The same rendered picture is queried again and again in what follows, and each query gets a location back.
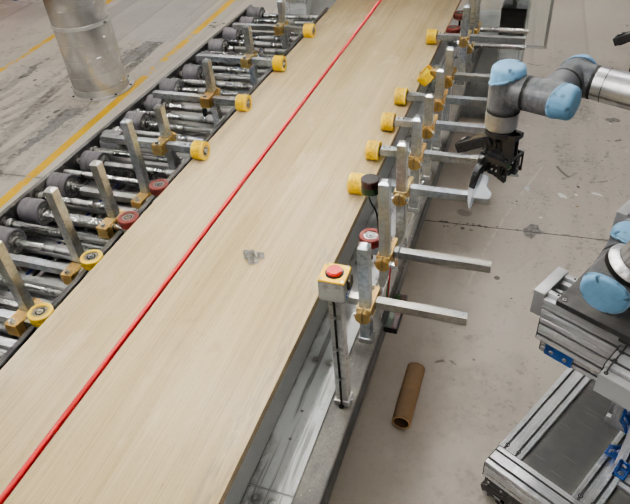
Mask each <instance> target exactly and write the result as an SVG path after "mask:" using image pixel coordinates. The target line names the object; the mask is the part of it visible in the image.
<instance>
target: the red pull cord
mask: <svg viewBox="0 0 630 504"><path fill-rule="evenodd" d="M381 1H382V0H379V1H378V2H377V3H376V5H375V6H374V7H373V9H372V10H371V11H370V12H369V14H368V15H367V16H366V18H365V19H364V20H363V22H362V23H361V24H360V26H359V27H358V28H357V29H356V31H355V32H354V33H353V35H352V36H351V37H350V39H349V40H348V41H347V43H346V44H345V45H344V46H343V48H342V49H341V50H340V52H339V53H338V54H337V56H336V57H335V58H334V60H333V61H332V62H331V63H330V65H329V66H328V67H327V69H326V70H325V71H324V73H323V74H322V75H321V77H320V78H319V79H318V80H317V82H316V83H315V84H314V86H313V87H312V88H311V90H310V91H309V92H308V94H307V95H306V96H305V97H304V99H303V100H302V101H301V103H300V104H299V105H298V107H297V108H296V109H295V111H294V112H293V113H292V114H291V116H290V117H289V118H288V120H287V121H286V122H285V124H284V125H283V126H282V128H281V129H280V130H279V131H278V133H277V134H276V135H275V137H274V138H273V139H272V141H271V142H270V143H269V145H268V146H267V147H266V148H265V150H264V151H263V152H262V154H261V155H260V156H259V158H258V159H257V160H256V162H255V163H254V164H253V165H252V167H251V168H250V169H249V171H248V172H247V173H246V175H245V176H244V177H243V179H242V180H241V181H240V182H239V184H238V185H237V186H236V188H235V189H234V190H233V192H232V193H231V194H230V196H229V197H228V198H227V199H226V201H225V202H224V203H223V205H222V206H221V207H220V209H219V210H218V211H217V213H216V214H215V215H214V216H213V218H212V219H211V220H210V222H209V223H208V224H207V226H206V227H205V228H204V230H203V231H202V232H201V233H200V235H199V236H198V237H197V239H196V240H195V241H194V243H193V244H192V245H191V247H190V248H189V249H188V250H187V252H186V253H185V254H184V256H183V257H182V258H181V260H180V261H179V262H178V263H177V265H176V266H175V267H174V269H173V270H172V271H171V273H170V274H169V275H168V277H167V278H166V279H165V280H164V282H163V283H162V284H161V286H160V287H159V288H158V290H157V291H156V292H155V294H154V295H153V296H152V297H151V299H150V300H149V301H148V303H147V304H146V305H145V307H144V308H143V309H142V311H141V312H140V313H139V314H138V316H137V317H136V318H135V320H134V321H133V322H132V324H131V325H130V326H129V328H128V329H127V330H126V331H125V333H124V334H123V335H122V337H121V338H120V339H119V341H118V342H117V343H116V345H115V346H114V347H113V348H112V350H111V351H110V352H109V354H108V355H107V356H106V358H105V359H104V360H103V362H102V363H101V364H100V365H99V367H98V368H97V369H96V371H95V372H94V373H93V375H92V376H91V377H90V379H89V380H88V381H87V382H86V384H85V385H84V386H83V388H82V389H81V390H80V392H79V393H78V394H77V396H76V397H75V398H74V399H73V401H72V402H71V403H70V405H69V406H68V407H67V409H66V410H65V411H64V413H63V414H62V415H61V416H60V418H59V419H58V420H57V422H56V423H55V424H54V426H53V427H52V428H51V430H50V431H49V432H48V433H47V435H46V436H45V437H44V439H43V440H42V441H41V443H40V444H39V445H38V447H37V448H36V449H35V450H34V452H33V453H32V454H31V456H30V457H29V458H28V460H27V461H26V462H25V464H24V465H23V466H22V467H21V469H20V470H19V471H18V473H17V474H16V475H15V477H14V478H13V479H12V481H11V482H10V483H9V484H8V486H7V487H6V488H5V490H4V491H3V492H2V494H1V495H0V504H3V503H4V502H5V501H6V499H7V498H8V497H9V495H10V494H11V493H12V491H13V490H14V489H15V487H16V486H17V485H18V483H19V482H20V481H21V479H22V478H23V477H24V475H25V474H26V473H27V471H28V470H29V469H30V467H31V466H32V465H33V463H34V462H35V461H36V460H37V458H38V457H39V456H40V454H41V453H42V452H43V450H44V449H45V448H46V446H47V445H48V444H49V442H50V441H51V440H52V438H53V437H54V436H55V434H56V433H57V432H58V430H59V429H60V428H61V426H62V425H63V424H64V422H65V421H66V420H67V418H68V417H69V416H70V414H71V413H72V412H73V410H74V409H75V408H76V406H77V405H78V404H79V402H80V401H81V400H82V398H83V397H84V396H85V394H86V393H87V392H88V390H89V389H90V388H91V386H92V385H93V384H94V382H95V381H96V380H97V378H98V377H99V376H100V375H101V373H102V372H103V371H104V369H105V368H106V367H107V365H108V364H109V363H110V361H111V360H112V359H113V357H114V356H115V355H116V353H117V352H118V351H119V349H120V348H121V347H122V345H123V344H124V343H125V341H126V340H127V339H128V337H129V336H130V335H131V333H132V332H133V331H134V329H135V328H136V327H137V325H138V324H139V323H140V321H141V320H142V319H143V317H144V316H145V315H146V313H147V312H148V311H149V309H150V308H151V307H152V305H153V304H154V303H155V301H156V300H157V299H158V297H159V296H160V295H161V293H162V292H163V291H164V289H165V288H166V287H167V286H168V284H169V283H170V282H171V280H172V279H173V278H174V276H175V275H176V274H177V272H178V271H179V270H180V268H181V267H182V266H183V264H184V263H185V262H186V260H187V259H188V258H189V256H190V255H191V254H192V252H193V251H194V250H195V248H196V247H197V246H198V244H199V243H200V242H201V240H202V239H203V238H204V236H205V235H206V234H207V232H208V231H209V230H210V228H211V227H212V226H213V224H214V223H215V222H216V220H217V219H218V218H219V216H220V215H221V214H222V212H223V211H224V210H225V208H226V207H227V206H228V204H229V203H230V202H231V201H232V199H233V198H234V197H235V195H236V194H237V193H238V191H239V190H240V189H241V187H242V186H243V185H244V183H245V182H246V181H247V179H248V178H249V177H250V175H251V174H252V173H253V171H254V170H255V169H256V167H257V166H258V165H259V163H260V162H261V161H262V159H263V158H264V157H265V155H266V154H267V153H268V151H269V150H270V149H271V147H272V146H273V145H274V143H275V142H276V141H277V139H278V138H279V137H280V135H281V134H282V133H283V131H284V130H285V129H286V127H287V126H288V125H289V123H290V122H291V121H292V119H293V118H294V117H295V115H296V114H297V113H298V112H299V110H300V109H301V108H302V106H303V105H304V104H305V102H306V101H307V100H308V98H309V97H310V96H311V94H312V93H313V92H314V90H315V89H316V88H317V86H318V85H319V84H320V82H321V81H322V80H323V78H324V77H325V76H326V74H327V73H328V72H329V70H330V69H331V68H332V66H333V65H334V64H335V62H336V61H337V60H338V58H339V57H340V56H341V54H342V53H343V52H344V50H345V49H346V48H347V46H348V45H349V44H350V42H351V41H352V40H353V38H354V37H355V36H356V34H357V33H358V32H359V30H360V29H361V28H362V26H363V25H364V24H365V23H366V21H367V20H368V19H369V17H370V16H371V15H372V13H373V12H374V11H375V9H376V8H377V7H378V5H379V4H380V3H381Z"/></svg>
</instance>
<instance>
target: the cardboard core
mask: <svg viewBox="0 0 630 504"><path fill-rule="evenodd" d="M424 372H425V368H424V366H423V365H421V364H420V363H417V362H411V363H409V364H408V366H407V369H406V373H405V376H404V380H403V383H402V387H401V390H400V393H399V397H398V400H397V404H396V407H395V411H394V414H393V418H392V423H393V424H394V425H395V426H396V427H398V428H401V429H407V428H409V427H410V426H411V422H412V418H413V415H414V411H415V407H416V403H417V399H418V395H419V392H420V388H421V384H422V380H423V376H424Z"/></svg>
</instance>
